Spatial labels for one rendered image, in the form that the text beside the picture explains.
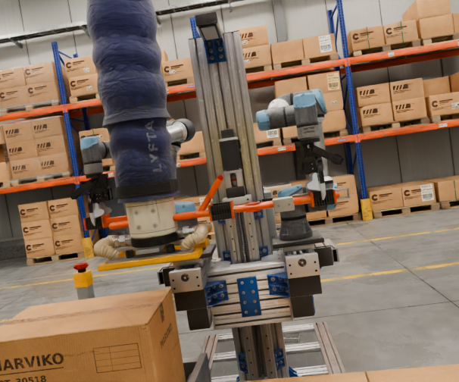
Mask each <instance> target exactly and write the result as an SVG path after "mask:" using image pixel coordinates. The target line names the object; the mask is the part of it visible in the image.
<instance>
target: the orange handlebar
mask: <svg viewBox="0 0 459 382"><path fill-rule="evenodd" d="M293 202H294V205H298V204H304V203H310V202H311V197H310V196H299V197H294V198H293ZM273 206H274V204H273V200H272V201H266V202H260V201H255V202H246V203H245V204H244V205H234V207H233V212H234V213H237V212H244V211H246V213H249V212H254V211H260V210H261V209H265V208H273ZM203 217H209V211H208V209H206V210H205V211H190V212H183V213H178V214H175V215H174V216H173V220H174V221H181V220H187V219H193V218H203ZM106 222H107V224H109V223H110V224H109V225H108V227H109V228H110V229H112V230H114V229H120V228H126V227H129V224H128V219H127V215H124V216H119V217H112V218H106Z"/></svg>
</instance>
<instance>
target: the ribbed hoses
mask: <svg viewBox="0 0 459 382"><path fill-rule="evenodd" d="M211 231H212V226H211V224H210V223H208V222H205V223H202V224H198V225H196V226H195V228H194V233H192V234H189V235H188V236H186V238H185V239H184V240H183V241H182V243H181V244H180V248H181V249H182V250H183V251H184V252H185V251H189V250H191V249H192V247H193V246H194V245H197V244H200V243H202V242H203V241H204V240H205V239H206V238H207V236H208V234H209V233H210V232H211ZM112 236H113V238H114V236H116V235H110V236H107V237H106V238H103V239H101V240H99V241H98V242H97V243H96V244H95V245H94V248H93V251H94V253H95V254H96V255H97V256H99V257H105V258H108V260H111V261H114V260H115V259H116V258H117V257H118V255H119V254H120V253H119V252H118V251H117V250H115V247H116V243H115V244H114V240H115V238H114V239H113V238H112ZM113 247H114V248H113Z"/></svg>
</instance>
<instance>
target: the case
mask: <svg viewBox="0 0 459 382"><path fill-rule="evenodd" d="M0 382H186V377H185V372H184V367H183V358H182V353H181V348H180V339H179V334H178V329H177V323H176V315H175V309H174V304H173V295H172V290H171V288H167V289H161V290H150V291H144V292H137V293H127V294H120V295H115V296H103V297H98V298H91V299H81V300H74V301H68V302H57V303H51V304H45V305H34V306H30V307H29V308H27V309H26V310H24V311H22V312H21V313H20V314H18V315H16V316H15V317H13V318H12V319H10V320H9V321H7V322H5V323H4V324H3V325H1V326H0Z"/></svg>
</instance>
